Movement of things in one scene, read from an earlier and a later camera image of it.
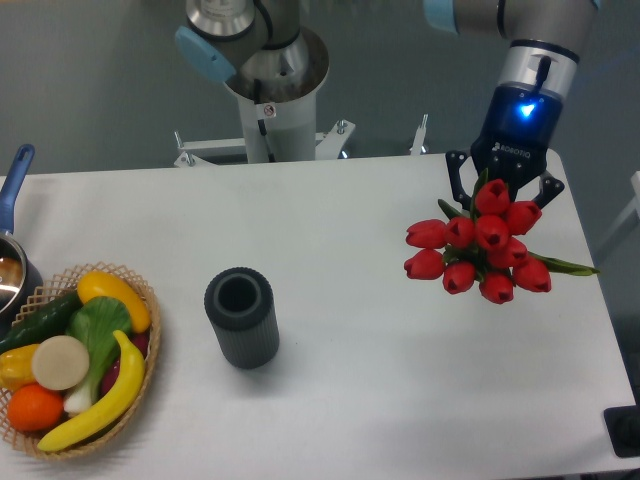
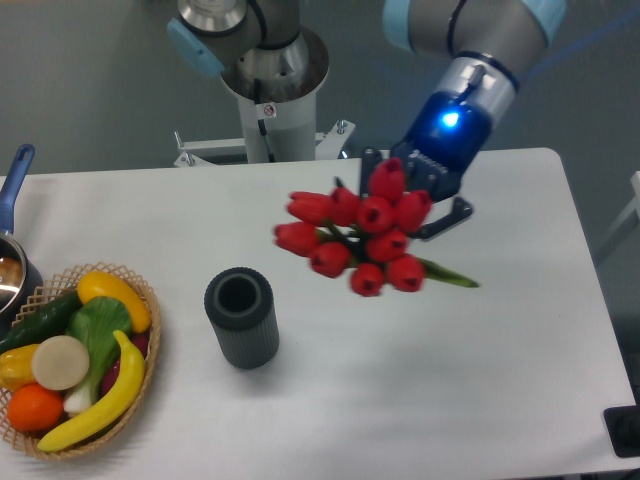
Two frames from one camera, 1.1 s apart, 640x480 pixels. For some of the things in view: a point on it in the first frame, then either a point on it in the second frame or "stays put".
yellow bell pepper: [16, 367] stays put
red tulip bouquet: [482, 247] to [364, 237]
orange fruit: [33, 408] stays put
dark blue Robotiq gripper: [516, 134] to [449, 134]
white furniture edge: [633, 209] stays put
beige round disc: [60, 362] stays put
